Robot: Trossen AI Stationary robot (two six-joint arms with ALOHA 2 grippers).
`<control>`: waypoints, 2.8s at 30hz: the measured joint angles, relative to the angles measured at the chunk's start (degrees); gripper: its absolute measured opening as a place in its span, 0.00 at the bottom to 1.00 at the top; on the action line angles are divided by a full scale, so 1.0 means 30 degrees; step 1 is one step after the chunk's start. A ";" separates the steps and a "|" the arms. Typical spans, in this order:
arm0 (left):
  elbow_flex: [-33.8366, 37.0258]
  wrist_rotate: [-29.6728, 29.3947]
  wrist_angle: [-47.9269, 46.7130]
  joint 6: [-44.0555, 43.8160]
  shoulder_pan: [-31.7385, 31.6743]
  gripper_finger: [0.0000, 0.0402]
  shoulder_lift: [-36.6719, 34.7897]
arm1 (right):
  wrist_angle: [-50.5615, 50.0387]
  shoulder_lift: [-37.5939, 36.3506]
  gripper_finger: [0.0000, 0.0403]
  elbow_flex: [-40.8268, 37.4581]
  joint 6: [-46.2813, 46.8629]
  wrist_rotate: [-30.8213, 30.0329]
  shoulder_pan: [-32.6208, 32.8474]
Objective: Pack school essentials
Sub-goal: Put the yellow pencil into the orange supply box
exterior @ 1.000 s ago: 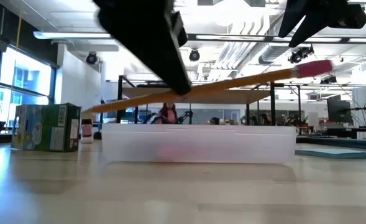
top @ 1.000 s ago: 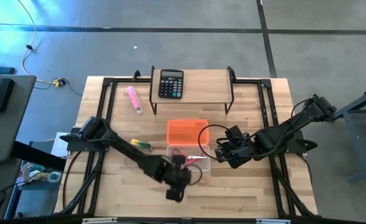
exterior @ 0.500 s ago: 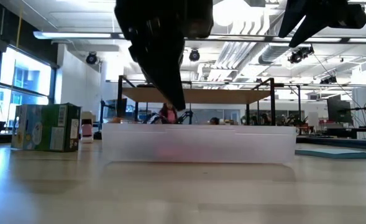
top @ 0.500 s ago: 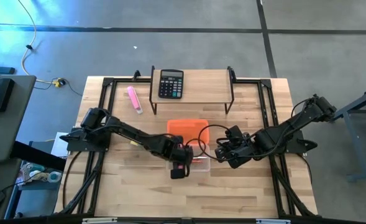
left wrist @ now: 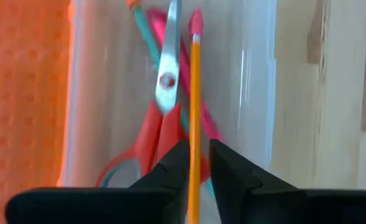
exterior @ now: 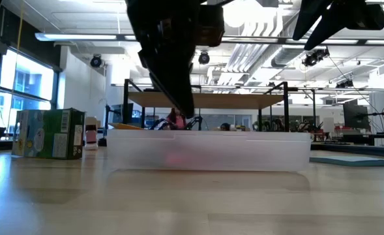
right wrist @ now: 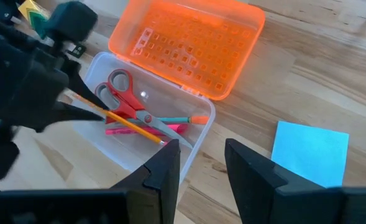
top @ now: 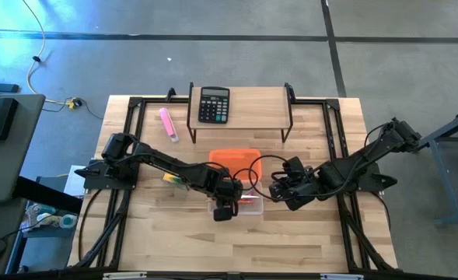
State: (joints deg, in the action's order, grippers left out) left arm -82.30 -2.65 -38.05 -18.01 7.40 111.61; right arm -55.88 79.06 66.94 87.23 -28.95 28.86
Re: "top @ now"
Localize grey side desk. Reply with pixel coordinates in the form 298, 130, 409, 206
0, 93, 46, 204

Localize white floor cable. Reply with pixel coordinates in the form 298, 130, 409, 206
21, 0, 72, 106

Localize pink and white marker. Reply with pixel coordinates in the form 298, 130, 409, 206
159, 107, 180, 144

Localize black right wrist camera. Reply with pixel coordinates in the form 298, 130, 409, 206
288, 184, 318, 212

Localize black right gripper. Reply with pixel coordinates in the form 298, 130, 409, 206
268, 156, 320, 201

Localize black desk calculator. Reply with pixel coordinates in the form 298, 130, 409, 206
198, 86, 231, 124

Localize blue grey utility cart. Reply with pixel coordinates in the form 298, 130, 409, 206
5, 177, 79, 274

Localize wooden riser shelf black legs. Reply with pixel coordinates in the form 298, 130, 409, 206
186, 81, 296, 144

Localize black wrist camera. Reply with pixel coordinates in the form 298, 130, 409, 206
212, 207, 235, 222
288, 184, 318, 212

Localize clear pencil box orange lid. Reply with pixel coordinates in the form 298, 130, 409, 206
207, 148, 264, 216

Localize white paper sheet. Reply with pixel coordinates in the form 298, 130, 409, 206
64, 165, 89, 198

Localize clear tape roll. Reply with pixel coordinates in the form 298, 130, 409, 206
58, 213, 79, 230

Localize blue grey metal table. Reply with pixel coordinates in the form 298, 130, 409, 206
408, 107, 458, 227

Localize black aluminium table frame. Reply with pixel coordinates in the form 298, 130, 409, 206
71, 87, 399, 273

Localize black angled panel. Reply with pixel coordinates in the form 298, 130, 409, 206
16, 175, 84, 215

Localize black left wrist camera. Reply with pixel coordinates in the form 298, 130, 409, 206
212, 207, 235, 222

